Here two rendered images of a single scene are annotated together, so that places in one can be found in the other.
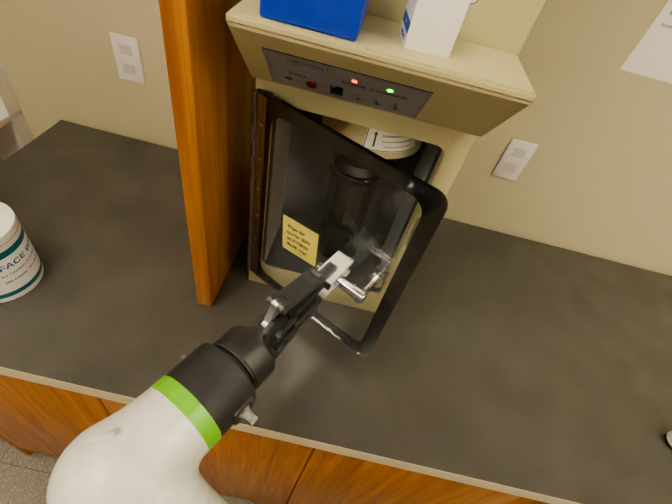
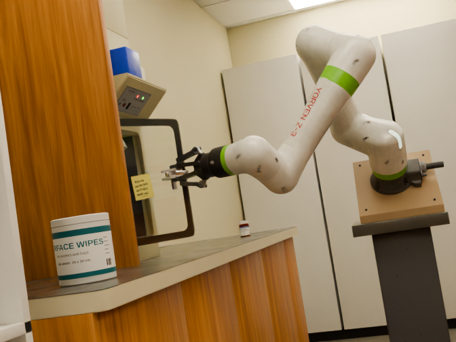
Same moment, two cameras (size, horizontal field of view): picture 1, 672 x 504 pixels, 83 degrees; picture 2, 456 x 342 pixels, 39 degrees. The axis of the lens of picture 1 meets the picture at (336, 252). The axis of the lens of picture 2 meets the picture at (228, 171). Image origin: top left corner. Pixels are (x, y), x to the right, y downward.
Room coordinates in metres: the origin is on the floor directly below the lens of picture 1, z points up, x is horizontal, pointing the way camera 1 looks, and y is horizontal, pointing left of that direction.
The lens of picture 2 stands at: (-0.43, 1.91, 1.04)
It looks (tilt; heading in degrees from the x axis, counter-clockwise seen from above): 4 degrees up; 288
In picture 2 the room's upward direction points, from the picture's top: 9 degrees counter-clockwise
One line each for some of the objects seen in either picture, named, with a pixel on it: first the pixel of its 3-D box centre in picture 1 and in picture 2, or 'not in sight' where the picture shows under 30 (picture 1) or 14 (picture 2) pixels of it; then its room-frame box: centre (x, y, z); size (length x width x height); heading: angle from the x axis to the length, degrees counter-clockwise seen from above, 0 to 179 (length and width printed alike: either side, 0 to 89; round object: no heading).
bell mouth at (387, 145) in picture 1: (376, 114); not in sight; (0.62, 0.00, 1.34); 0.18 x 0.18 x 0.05
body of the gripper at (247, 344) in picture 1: (258, 343); (206, 165); (0.23, 0.06, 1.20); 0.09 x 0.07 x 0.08; 156
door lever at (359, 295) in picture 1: (348, 276); (174, 174); (0.38, -0.03, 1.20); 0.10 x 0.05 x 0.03; 65
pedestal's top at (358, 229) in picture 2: not in sight; (398, 222); (-0.26, -0.51, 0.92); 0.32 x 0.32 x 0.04; 5
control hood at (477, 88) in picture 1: (375, 80); (134, 99); (0.46, 0.01, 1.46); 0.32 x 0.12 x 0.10; 92
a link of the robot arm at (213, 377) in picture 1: (215, 389); (224, 161); (0.16, 0.09, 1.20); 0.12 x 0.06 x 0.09; 66
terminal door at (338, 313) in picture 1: (321, 245); (150, 180); (0.44, 0.03, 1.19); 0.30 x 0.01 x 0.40; 65
